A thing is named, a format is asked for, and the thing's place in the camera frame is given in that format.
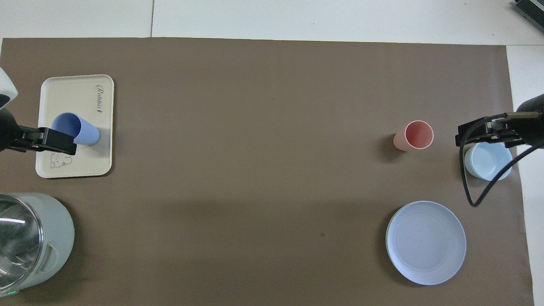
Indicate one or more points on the glass pot lid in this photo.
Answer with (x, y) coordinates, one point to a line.
(17, 238)

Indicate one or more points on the light blue bowl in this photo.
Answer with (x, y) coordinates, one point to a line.
(488, 163)

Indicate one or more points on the cream rabbit print tray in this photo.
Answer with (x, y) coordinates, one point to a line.
(72, 97)

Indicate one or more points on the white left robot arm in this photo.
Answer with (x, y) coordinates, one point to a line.
(5, 87)

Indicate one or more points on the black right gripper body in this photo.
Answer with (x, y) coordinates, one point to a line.
(531, 123)

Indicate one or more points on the pale green cooking pot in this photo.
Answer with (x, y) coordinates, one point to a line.
(59, 229)

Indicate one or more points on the blue round plate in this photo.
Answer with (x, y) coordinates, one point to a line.
(425, 242)

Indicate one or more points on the grey green electronic device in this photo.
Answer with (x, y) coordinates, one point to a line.
(531, 8)

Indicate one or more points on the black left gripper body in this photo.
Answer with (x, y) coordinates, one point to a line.
(8, 131)

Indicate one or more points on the blue ribbed plastic cup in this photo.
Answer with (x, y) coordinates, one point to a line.
(85, 134)

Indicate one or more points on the pink plastic cup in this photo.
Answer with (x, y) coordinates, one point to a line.
(418, 135)

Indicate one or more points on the brown paper table mat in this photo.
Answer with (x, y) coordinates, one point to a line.
(255, 148)

